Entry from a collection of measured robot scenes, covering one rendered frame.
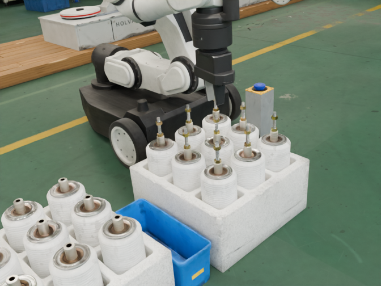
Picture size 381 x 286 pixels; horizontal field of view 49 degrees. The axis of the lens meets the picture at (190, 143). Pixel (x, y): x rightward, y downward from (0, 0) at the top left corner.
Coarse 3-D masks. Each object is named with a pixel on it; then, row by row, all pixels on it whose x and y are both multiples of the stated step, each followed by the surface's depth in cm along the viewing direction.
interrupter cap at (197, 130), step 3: (183, 126) 135; (195, 126) 135; (180, 129) 133; (183, 129) 133; (195, 129) 133; (198, 129) 132; (201, 129) 132; (180, 132) 132; (183, 132) 131; (192, 132) 132; (195, 132) 131; (198, 132) 130; (189, 135) 129; (192, 135) 129; (195, 135) 129
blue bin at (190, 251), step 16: (128, 208) 122; (144, 208) 125; (144, 224) 128; (160, 224) 121; (176, 224) 114; (160, 240) 124; (176, 240) 117; (192, 240) 111; (208, 240) 106; (176, 256) 118; (192, 256) 101; (208, 256) 106; (176, 272) 103; (192, 272) 104; (208, 272) 109
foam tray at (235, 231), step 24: (144, 168) 131; (288, 168) 122; (144, 192) 128; (168, 192) 117; (192, 192) 115; (240, 192) 114; (264, 192) 114; (288, 192) 123; (192, 216) 113; (216, 216) 105; (240, 216) 109; (264, 216) 118; (288, 216) 127; (216, 240) 108; (240, 240) 113; (264, 240) 122; (216, 264) 113
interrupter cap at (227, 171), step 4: (224, 164) 112; (208, 168) 111; (212, 168) 111; (224, 168) 111; (228, 168) 111; (204, 172) 109; (208, 172) 109; (212, 172) 110; (224, 172) 109; (228, 172) 109; (232, 172) 109; (208, 176) 107; (212, 176) 107; (216, 176) 107; (220, 176) 107; (224, 176) 107; (228, 176) 107
